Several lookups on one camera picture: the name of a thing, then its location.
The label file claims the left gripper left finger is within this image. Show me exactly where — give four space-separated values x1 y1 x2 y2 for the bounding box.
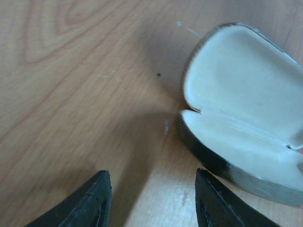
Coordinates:
27 170 112 227

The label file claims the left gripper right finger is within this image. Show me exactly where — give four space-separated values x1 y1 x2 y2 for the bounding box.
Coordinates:
195 168 279 227

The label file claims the plaid glasses case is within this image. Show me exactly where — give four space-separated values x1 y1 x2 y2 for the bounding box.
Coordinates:
176 23 303 207

